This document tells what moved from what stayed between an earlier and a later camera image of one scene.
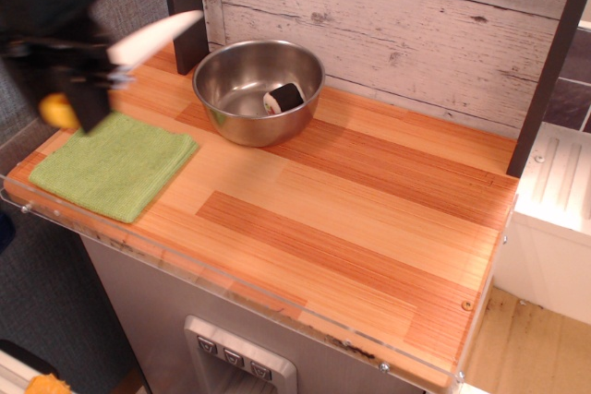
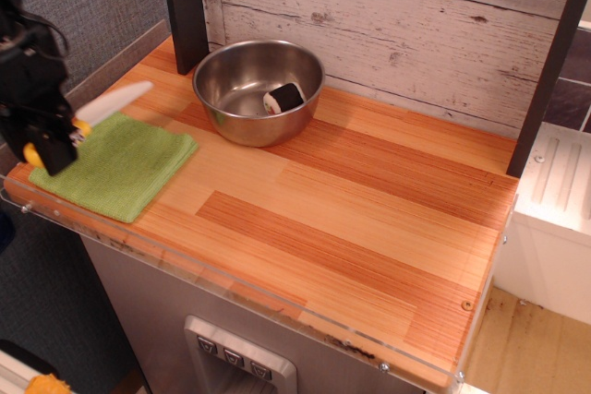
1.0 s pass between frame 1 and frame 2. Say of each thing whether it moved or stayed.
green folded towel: stayed
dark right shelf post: stayed
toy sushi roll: stayed
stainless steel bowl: stayed
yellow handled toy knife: moved
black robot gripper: moved
